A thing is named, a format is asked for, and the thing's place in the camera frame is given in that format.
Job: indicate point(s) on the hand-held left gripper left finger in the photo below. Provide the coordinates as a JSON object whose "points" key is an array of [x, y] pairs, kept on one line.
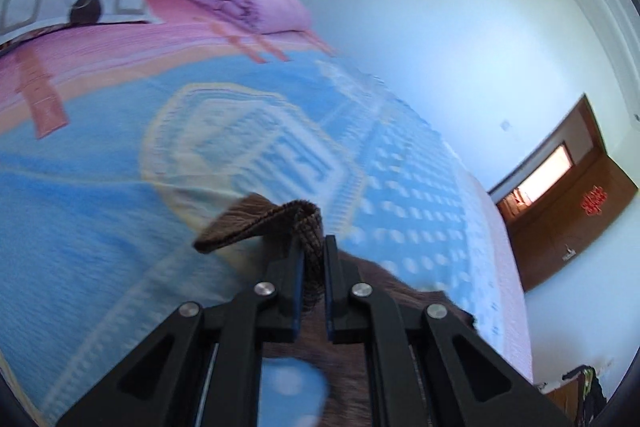
{"points": [[297, 287]]}

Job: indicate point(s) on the brown knit garment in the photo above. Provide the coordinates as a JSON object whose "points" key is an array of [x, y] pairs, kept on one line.
{"points": [[306, 217]]}

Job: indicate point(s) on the brown wooden door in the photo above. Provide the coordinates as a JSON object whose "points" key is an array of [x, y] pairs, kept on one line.
{"points": [[550, 227]]}

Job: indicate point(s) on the dark hanging clothes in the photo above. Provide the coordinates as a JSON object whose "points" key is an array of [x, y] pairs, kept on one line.
{"points": [[590, 392]]}

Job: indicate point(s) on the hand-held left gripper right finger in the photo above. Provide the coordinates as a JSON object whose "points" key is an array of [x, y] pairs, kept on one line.
{"points": [[328, 287]]}

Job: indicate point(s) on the red door ornament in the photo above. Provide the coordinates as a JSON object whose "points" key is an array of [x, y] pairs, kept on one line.
{"points": [[593, 199]]}

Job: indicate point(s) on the blue pink printed blanket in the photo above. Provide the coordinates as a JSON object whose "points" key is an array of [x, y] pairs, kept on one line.
{"points": [[150, 207]]}

